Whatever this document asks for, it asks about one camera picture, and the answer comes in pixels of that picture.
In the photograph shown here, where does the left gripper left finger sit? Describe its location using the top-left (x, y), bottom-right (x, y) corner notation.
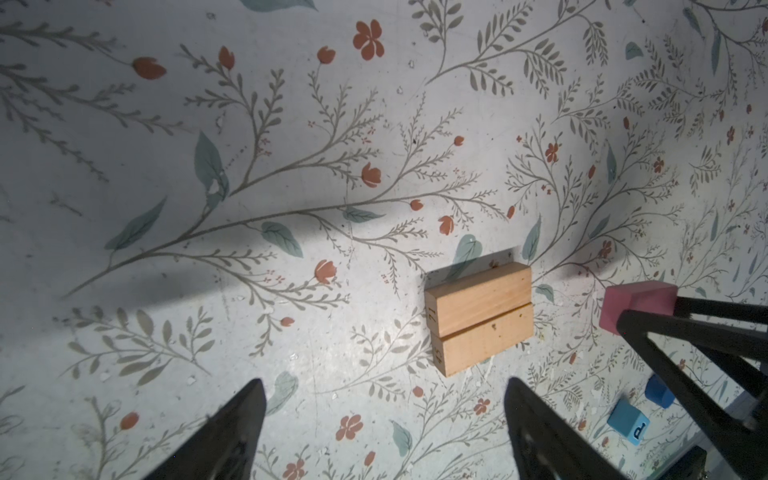
top-left (146, 379), bottom-right (267, 480)

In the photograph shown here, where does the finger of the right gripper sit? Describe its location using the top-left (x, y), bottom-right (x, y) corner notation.
top-left (617, 297), bottom-right (767, 479)

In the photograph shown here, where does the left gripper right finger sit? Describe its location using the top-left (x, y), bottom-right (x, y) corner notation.
top-left (504, 377), bottom-right (624, 480)

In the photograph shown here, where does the pink rectangular block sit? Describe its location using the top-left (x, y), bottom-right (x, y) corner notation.
top-left (599, 281), bottom-right (678, 335)

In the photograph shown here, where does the natural wood block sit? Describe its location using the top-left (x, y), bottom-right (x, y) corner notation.
top-left (424, 263), bottom-right (532, 338)
top-left (431, 303), bottom-right (534, 377)

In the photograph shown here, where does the dark blue cylinder block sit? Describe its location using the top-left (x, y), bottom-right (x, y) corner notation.
top-left (644, 374), bottom-right (676, 409)

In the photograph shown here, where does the teal letter cube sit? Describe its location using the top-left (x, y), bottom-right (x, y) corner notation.
top-left (607, 398), bottom-right (651, 446)

